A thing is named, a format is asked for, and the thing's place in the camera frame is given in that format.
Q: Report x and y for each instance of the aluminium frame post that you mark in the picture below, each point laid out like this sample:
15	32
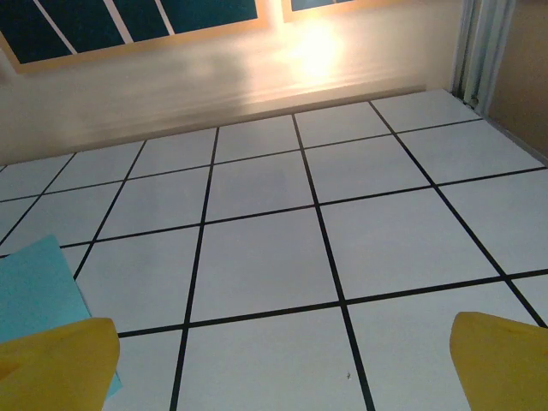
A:
484	47

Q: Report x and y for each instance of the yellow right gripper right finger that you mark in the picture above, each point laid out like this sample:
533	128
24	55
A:
505	368

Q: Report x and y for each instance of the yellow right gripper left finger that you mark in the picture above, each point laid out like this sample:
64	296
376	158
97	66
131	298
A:
51	368

